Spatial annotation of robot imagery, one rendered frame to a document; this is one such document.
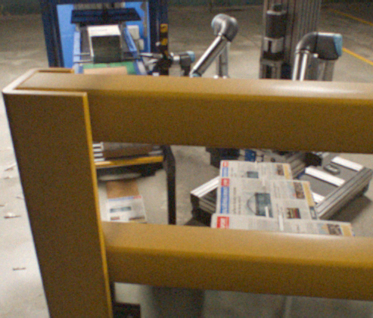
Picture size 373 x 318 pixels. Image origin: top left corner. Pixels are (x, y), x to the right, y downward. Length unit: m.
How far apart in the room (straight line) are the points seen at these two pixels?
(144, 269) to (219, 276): 0.09
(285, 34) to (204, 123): 2.39
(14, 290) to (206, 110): 2.67
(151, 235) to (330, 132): 0.25
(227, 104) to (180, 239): 0.20
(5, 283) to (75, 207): 2.60
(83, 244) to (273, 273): 0.23
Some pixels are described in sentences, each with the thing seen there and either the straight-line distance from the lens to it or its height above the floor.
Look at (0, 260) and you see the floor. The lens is 3.29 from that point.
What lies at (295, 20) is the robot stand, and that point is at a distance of 2.78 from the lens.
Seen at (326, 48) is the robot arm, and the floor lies 1.39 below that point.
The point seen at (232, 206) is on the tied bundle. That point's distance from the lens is 1.68.
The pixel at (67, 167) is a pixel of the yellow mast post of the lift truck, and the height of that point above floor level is 1.77.
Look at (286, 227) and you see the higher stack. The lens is 1.21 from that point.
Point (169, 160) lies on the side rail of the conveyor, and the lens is 2.53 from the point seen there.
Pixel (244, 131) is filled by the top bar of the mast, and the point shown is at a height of 1.81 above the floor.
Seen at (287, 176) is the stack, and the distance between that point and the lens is 2.37.
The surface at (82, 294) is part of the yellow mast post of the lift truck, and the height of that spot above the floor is 1.58.
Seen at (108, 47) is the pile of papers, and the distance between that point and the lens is 4.41.
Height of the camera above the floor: 2.00
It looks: 29 degrees down
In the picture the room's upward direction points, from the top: straight up
